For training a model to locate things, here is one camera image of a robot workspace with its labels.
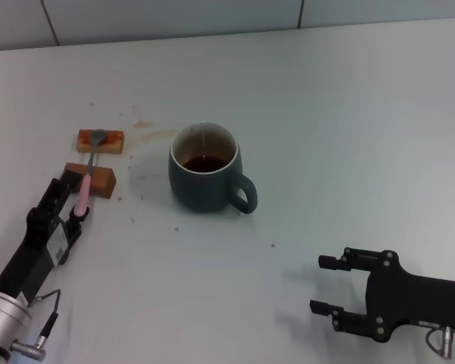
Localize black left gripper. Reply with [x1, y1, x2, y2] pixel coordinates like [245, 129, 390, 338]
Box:
[0, 168, 91, 305]

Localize orange rear block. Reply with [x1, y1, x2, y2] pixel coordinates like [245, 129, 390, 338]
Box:
[76, 129, 125, 155]

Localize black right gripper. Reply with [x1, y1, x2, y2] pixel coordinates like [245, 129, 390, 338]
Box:
[309, 246, 455, 344]

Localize pink handled metal spoon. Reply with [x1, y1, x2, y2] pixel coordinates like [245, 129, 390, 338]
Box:
[74, 128, 108, 218]

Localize left gripper cable with plug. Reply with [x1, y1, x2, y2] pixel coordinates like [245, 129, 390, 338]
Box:
[9, 288, 64, 361]

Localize dark grey ceramic mug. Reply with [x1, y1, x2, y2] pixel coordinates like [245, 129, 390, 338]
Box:
[168, 121, 259, 215]

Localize brown wooden arch block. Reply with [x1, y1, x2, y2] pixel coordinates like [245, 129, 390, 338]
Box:
[63, 162, 117, 199]

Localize right gripper cable with plug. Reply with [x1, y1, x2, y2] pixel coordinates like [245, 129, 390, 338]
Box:
[424, 325, 455, 359]

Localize gripper cable with plug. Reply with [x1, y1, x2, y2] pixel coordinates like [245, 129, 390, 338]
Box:
[9, 288, 64, 361]
[424, 325, 455, 359]

